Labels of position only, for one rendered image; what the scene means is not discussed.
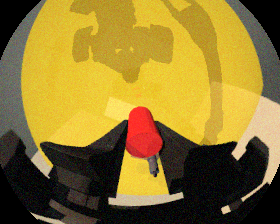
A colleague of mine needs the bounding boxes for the red marker cap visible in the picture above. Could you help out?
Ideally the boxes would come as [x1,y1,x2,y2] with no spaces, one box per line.
[125,107,164,157]

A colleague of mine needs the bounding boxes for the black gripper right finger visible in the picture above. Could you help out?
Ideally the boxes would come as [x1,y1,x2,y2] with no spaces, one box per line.
[155,121,237,194]

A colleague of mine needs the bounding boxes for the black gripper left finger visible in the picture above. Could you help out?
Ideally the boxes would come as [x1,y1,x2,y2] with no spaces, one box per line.
[39,120,128,198]

